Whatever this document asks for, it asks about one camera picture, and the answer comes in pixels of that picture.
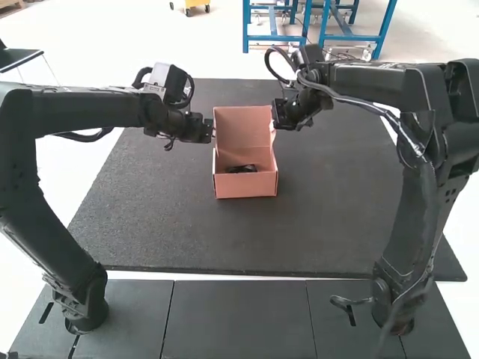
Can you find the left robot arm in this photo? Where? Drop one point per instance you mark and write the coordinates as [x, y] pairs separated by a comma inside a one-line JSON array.
[[75, 108]]

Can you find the blue metal frame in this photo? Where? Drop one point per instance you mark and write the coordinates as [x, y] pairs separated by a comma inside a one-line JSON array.
[[351, 37], [275, 38]]

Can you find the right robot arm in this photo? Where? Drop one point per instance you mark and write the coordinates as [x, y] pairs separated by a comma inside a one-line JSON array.
[[411, 82]]

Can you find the black chair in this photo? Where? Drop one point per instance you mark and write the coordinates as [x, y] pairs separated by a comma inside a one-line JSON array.
[[18, 56]]

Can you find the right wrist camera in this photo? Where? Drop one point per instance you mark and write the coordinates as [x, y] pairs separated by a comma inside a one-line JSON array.
[[308, 54]]

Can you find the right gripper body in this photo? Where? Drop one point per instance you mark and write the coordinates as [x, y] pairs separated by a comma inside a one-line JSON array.
[[286, 114]]

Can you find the yellow cart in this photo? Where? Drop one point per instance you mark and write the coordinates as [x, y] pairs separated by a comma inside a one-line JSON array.
[[196, 3]]

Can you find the black mat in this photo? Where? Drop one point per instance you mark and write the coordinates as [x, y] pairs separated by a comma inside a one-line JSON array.
[[187, 224]]

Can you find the dark base panel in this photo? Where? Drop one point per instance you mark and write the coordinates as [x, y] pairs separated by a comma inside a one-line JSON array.
[[127, 310], [239, 321], [337, 336]]

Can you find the black square fan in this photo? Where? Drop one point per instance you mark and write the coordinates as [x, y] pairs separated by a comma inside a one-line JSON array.
[[239, 169]]

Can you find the cardboard box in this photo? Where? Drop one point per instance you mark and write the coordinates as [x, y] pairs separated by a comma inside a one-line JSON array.
[[243, 185]]

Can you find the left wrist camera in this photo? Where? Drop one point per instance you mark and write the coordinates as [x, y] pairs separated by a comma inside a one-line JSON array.
[[168, 80]]

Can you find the wooden pallet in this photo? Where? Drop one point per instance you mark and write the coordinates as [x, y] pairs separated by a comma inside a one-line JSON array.
[[9, 5]]

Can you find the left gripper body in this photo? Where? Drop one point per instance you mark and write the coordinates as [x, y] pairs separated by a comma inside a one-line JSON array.
[[196, 127]]

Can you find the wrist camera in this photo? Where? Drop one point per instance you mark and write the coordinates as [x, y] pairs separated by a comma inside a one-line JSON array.
[[308, 54], [168, 80]]

